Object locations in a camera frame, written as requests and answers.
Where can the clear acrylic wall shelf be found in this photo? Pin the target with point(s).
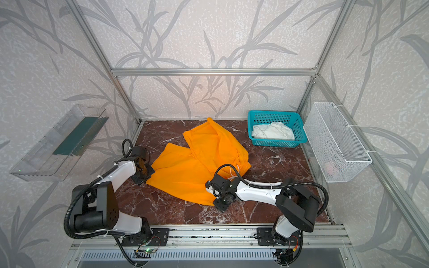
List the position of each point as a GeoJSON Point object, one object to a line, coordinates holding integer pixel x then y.
{"type": "Point", "coordinates": [57, 153]}

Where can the teal plastic basket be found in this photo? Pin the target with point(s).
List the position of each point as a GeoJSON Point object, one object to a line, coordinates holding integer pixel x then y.
{"type": "Point", "coordinates": [289, 119]}

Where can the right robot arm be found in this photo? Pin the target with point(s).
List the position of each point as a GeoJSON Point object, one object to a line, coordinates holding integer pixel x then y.
{"type": "Point", "coordinates": [298, 205]}

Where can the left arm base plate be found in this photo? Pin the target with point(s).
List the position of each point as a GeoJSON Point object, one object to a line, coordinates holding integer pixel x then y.
{"type": "Point", "coordinates": [159, 237]}

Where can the aluminium mounting rail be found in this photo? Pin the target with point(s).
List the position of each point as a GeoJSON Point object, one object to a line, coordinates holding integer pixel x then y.
{"type": "Point", "coordinates": [244, 236]}

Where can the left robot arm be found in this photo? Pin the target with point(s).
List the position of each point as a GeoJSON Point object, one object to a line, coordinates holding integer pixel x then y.
{"type": "Point", "coordinates": [94, 209]}

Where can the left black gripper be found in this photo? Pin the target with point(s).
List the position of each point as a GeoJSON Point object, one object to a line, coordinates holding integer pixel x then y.
{"type": "Point", "coordinates": [144, 171]}

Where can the orange drawstring shorts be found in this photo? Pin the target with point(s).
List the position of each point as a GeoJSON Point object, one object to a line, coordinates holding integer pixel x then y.
{"type": "Point", "coordinates": [183, 171]}

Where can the white wire mesh basket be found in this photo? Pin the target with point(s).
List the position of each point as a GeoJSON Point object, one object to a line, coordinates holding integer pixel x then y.
{"type": "Point", "coordinates": [332, 138]}

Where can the white crumpled garment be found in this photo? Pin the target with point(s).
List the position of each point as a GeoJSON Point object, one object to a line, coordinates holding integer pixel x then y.
{"type": "Point", "coordinates": [273, 131]}

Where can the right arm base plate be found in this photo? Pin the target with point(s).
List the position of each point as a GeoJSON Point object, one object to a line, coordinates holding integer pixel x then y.
{"type": "Point", "coordinates": [267, 237]}

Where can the pink object in wire basket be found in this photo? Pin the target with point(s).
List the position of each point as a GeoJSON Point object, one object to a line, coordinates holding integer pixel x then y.
{"type": "Point", "coordinates": [331, 169]}

